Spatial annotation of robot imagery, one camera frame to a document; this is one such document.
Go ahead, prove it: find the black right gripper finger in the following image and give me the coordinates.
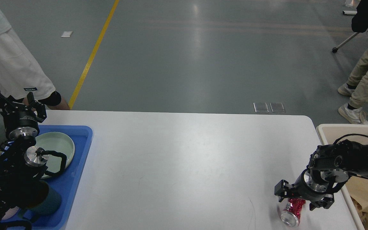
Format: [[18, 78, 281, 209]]
[[309, 195, 334, 211], [274, 180, 299, 203]]

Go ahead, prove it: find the teal mug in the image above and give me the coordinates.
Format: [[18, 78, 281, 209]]
[[18, 180, 62, 223]]

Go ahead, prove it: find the blue plastic tray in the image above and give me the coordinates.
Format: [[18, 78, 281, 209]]
[[0, 125, 94, 230]]

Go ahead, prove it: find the crushed red can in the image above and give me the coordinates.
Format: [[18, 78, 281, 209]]
[[280, 198, 306, 227]]

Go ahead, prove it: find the pink mug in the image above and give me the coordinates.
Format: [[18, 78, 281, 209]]
[[1, 206, 20, 221]]

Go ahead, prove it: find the beige waste bin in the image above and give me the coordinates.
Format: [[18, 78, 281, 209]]
[[316, 124, 368, 230]]

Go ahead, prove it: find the person in white shorts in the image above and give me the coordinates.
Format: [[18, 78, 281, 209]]
[[0, 10, 70, 110]]

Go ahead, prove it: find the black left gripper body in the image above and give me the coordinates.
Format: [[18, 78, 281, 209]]
[[4, 111, 40, 140]]

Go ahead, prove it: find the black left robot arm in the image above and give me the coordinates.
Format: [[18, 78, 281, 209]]
[[0, 91, 67, 230]]

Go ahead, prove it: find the green plate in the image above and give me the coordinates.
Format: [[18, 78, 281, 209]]
[[36, 132, 75, 173]]

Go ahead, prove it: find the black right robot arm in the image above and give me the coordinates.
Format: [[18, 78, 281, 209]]
[[274, 135, 368, 211]]

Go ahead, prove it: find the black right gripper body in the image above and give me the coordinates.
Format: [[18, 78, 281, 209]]
[[295, 169, 330, 202]]

